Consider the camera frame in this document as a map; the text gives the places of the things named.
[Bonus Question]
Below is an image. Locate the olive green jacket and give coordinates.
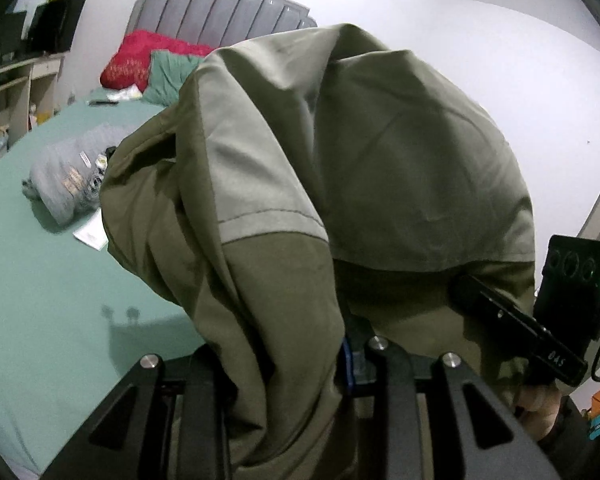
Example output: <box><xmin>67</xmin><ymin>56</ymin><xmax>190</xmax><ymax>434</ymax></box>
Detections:
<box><xmin>100</xmin><ymin>25</ymin><xmax>534</xmax><ymax>479</ymax></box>

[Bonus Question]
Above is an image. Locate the person's right hand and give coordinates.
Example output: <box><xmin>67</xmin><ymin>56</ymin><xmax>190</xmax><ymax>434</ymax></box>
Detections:
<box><xmin>514</xmin><ymin>385</ymin><xmax>562</xmax><ymax>441</ymax></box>

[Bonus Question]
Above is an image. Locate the teal bed sheet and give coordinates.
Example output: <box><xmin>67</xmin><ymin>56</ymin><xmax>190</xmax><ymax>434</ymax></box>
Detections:
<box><xmin>0</xmin><ymin>101</ymin><xmax>201</xmax><ymax>473</ymax></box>

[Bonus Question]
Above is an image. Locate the grey printed sweatshirt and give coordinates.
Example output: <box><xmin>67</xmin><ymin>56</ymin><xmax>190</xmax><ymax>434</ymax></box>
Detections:
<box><xmin>21</xmin><ymin>124</ymin><xmax>136</xmax><ymax>226</ymax></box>

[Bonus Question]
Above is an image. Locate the white garment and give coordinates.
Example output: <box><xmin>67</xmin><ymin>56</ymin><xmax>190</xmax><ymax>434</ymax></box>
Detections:
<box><xmin>106</xmin><ymin>84</ymin><xmax>143</xmax><ymax>103</ymax></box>

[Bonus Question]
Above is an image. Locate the green pillow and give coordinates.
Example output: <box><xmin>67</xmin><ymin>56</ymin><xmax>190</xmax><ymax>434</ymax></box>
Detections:
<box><xmin>143</xmin><ymin>50</ymin><xmax>202</xmax><ymax>107</ymax></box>

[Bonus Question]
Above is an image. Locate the red pillow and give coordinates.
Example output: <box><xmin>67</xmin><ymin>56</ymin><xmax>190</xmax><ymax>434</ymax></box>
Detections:
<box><xmin>99</xmin><ymin>29</ymin><xmax>213</xmax><ymax>92</ymax></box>

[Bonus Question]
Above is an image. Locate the wooden shelf unit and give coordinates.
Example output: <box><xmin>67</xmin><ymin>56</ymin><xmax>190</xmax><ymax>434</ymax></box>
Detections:
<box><xmin>0</xmin><ymin>52</ymin><xmax>66</xmax><ymax>159</ymax></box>

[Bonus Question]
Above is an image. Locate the grey padded headboard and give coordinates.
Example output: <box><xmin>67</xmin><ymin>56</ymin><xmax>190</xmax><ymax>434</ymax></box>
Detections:
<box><xmin>125</xmin><ymin>0</ymin><xmax>316</xmax><ymax>48</ymax></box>

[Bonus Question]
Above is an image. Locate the black monitor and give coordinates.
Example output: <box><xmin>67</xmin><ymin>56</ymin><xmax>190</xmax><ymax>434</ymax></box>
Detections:
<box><xmin>24</xmin><ymin>0</ymin><xmax>86</xmax><ymax>54</ymax></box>

